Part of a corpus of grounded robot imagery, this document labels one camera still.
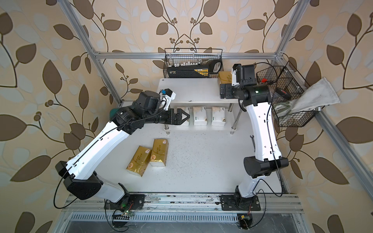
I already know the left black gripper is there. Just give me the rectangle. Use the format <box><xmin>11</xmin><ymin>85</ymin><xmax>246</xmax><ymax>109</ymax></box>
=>
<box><xmin>144</xmin><ymin>109</ymin><xmax>193</xmax><ymax>127</ymax></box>

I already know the gold tissue pack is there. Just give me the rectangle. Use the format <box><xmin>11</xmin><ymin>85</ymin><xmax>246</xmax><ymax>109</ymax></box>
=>
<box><xmin>126</xmin><ymin>146</ymin><xmax>152</xmax><ymax>177</ymax></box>
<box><xmin>150</xmin><ymin>138</ymin><xmax>169</xmax><ymax>167</ymax></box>
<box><xmin>218</xmin><ymin>71</ymin><xmax>232</xmax><ymax>85</ymax></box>

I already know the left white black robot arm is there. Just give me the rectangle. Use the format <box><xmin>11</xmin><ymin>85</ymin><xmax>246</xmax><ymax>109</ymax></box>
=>
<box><xmin>55</xmin><ymin>89</ymin><xmax>190</xmax><ymax>207</ymax></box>

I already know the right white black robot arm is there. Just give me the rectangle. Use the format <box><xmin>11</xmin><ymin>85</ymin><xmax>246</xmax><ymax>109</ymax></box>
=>
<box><xmin>220</xmin><ymin>84</ymin><xmax>288</xmax><ymax>211</ymax></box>

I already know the white two-tier shelf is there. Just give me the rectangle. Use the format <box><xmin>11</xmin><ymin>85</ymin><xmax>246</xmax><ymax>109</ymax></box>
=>
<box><xmin>157</xmin><ymin>78</ymin><xmax>252</xmax><ymax>134</ymax></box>

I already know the black yellow tool box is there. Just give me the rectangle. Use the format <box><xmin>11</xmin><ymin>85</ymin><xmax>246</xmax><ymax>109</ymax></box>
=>
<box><xmin>164</xmin><ymin>59</ymin><xmax>223</xmax><ymax>78</ymax></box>

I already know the silver wrench left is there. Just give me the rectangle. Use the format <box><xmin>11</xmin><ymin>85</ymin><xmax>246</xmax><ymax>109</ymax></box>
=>
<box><xmin>250</xmin><ymin>135</ymin><xmax>256</xmax><ymax>151</ymax></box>

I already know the green plastic tool case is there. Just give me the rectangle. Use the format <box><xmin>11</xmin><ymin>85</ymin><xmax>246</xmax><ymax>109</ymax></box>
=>
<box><xmin>109</xmin><ymin>108</ymin><xmax>120</xmax><ymax>121</ymax></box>

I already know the white cloth rag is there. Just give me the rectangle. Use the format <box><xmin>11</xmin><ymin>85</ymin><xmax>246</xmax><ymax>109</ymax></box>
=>
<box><xmin>274</xmin><ymin>77</ymin><xmax>341</xmax><ymax>117</ymax></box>

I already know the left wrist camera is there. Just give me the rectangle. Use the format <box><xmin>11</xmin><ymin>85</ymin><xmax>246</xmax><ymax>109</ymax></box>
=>
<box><xmin>160</xmin><ymin>88</ymin><xmax>176</xmax><ymax>111</ymax></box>

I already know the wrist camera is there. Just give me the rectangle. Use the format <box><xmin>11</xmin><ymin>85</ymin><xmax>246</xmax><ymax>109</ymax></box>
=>
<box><xmin>231</xmin><ymin>64</ymin><xmax>257</xmax><ymax>86</ymax></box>
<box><xmin>160</xmin><ymin>88</ymin><xmax>176</xmax><ymax>111</ymax></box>

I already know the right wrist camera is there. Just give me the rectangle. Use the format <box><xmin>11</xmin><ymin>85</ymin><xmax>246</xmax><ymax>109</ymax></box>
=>
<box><xmin>231</xmin><ymin>64</ymin><xmax>257</xmax><ymax>86</ymax></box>

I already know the red handled tool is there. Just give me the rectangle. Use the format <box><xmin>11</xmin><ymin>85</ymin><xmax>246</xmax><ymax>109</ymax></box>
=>
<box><xmin>261</xmin><ymin>78</ymin><xmax>275</xmax><ymax>86</ymax></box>

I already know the black wire basket rear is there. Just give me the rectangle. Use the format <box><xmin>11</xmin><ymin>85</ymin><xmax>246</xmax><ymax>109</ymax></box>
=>
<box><xmin>163</xmin><ymin>48</ymin><xmax>223</xmax><ymax>73</ymax></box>

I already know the black wire basket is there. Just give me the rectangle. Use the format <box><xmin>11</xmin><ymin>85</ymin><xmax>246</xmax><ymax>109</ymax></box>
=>
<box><xmin>163</xmin><ymin>48</ymin><xmax>223</xmax><ymax>73</ymax></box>
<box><xmin>256</xmin><ymin>62</ymin><xmax>322</xmax><ymax>127</ymax></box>

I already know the black wire basket right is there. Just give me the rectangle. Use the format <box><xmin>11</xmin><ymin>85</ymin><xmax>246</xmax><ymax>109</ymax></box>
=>
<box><xmin>256</xmin><ymin>62</ymin><xmax>322</xmax><ymax>127</ymax></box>

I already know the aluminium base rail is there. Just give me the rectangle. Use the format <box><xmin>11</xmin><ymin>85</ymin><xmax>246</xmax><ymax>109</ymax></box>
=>
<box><xmin>61</xmin><ymin>193</ymin><xmax>304</xmax><ymax>223</ymax></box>

